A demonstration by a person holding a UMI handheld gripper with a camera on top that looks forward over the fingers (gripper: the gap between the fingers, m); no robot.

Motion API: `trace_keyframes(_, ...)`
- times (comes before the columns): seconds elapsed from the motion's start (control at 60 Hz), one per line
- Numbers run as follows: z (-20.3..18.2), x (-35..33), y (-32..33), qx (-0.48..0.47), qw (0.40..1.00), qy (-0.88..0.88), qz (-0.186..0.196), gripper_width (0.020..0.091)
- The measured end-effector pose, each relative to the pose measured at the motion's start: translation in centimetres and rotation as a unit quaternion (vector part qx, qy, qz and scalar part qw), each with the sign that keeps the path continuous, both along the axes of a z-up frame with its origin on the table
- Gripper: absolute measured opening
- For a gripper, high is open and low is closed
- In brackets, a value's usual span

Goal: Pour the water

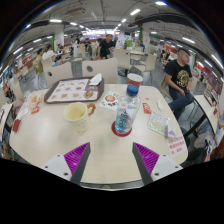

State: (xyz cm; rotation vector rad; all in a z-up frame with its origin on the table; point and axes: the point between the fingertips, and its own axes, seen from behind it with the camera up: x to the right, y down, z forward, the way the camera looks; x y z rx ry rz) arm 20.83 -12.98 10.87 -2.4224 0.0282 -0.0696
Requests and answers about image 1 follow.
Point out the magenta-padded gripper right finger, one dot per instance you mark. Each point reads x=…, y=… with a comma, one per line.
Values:
x=146, y=158

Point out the small red sauce packet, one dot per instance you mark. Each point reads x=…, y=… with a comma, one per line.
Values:
x=35, y=109
x=146, y=108

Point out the shiny plastic packet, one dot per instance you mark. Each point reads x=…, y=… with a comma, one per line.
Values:
x=157, y=122

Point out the red paper cup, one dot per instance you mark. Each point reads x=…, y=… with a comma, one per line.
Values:
x=135, y=80

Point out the beige chair with round hole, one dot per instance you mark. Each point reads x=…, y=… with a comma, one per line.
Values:
x=58, y=71
x=100, y=66

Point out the white neighbouring table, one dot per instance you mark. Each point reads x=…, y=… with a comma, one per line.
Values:
x=204, y=106
x=5, y=115

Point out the paper food wrapper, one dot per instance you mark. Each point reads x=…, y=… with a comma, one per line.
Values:
x=34, y=99

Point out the flat round red coaster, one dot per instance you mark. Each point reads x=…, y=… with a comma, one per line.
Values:
x=114, y=130

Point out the small purple packet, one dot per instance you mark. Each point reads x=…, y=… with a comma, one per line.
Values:
x=170, y=132

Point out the small white tissue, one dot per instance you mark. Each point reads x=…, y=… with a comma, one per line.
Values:
x=160, y=105

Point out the person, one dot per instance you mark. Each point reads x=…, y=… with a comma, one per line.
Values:
x=105, y=48
x=50, y=55
x=208, y=143
x=39, y=63
x=179, y=76

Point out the ceiling air conditioner unit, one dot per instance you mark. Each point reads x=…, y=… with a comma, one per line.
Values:
x=75, y=11

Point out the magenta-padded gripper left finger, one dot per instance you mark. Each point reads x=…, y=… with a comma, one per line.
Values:
x=77, y=158

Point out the clear blue-capped water bottle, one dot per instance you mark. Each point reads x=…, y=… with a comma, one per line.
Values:
x=126, y=113

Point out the printed food leaflet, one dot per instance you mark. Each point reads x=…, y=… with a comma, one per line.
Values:
x=109, y=100

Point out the crumpled white napkin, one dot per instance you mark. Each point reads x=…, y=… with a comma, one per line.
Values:
x=95, y=80

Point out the ceiling strip lights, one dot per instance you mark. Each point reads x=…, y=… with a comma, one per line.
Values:
x=135, y=11

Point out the red carton box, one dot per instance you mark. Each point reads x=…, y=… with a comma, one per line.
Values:
x=16, y=125

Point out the brown food tray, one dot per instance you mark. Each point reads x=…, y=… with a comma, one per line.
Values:
x=68, y=90

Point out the beige background chairs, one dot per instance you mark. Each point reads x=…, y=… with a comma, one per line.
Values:
x=122, y=58

